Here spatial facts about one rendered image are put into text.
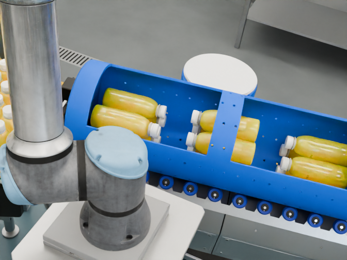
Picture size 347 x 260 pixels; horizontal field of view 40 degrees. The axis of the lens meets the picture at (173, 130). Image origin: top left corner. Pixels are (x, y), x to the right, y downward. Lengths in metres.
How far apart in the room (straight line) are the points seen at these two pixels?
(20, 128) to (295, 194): 0.78
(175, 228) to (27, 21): 0.58
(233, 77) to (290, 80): 2.06
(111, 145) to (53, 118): 0.12
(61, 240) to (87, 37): 3.01
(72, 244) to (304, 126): 0.83
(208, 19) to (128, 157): 3.58
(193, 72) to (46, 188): 1.00
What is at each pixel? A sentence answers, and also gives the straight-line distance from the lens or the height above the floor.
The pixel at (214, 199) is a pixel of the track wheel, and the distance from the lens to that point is 1.42.
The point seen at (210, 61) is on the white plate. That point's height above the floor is 1.04.
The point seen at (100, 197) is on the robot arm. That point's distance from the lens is 0.90.
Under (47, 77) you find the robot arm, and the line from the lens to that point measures 0.78.
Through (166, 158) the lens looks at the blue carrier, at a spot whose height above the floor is 1.10.
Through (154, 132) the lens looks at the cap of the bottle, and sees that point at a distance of 1.35.
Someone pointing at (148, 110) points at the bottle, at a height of 1.11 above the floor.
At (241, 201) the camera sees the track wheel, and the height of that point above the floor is 0.96.
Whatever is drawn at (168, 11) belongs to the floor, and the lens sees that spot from 4.40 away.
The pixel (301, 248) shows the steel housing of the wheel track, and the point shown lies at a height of 0.86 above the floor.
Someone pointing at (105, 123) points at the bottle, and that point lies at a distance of 1.36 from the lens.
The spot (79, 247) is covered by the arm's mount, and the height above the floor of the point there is 1.18.
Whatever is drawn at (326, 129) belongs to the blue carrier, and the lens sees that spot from 1.53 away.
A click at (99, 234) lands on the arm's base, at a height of 1.22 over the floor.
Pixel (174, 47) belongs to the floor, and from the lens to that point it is 3.88.
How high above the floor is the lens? 2.01
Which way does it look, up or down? 41 degrees down
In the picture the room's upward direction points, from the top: 10 degrees clockwise
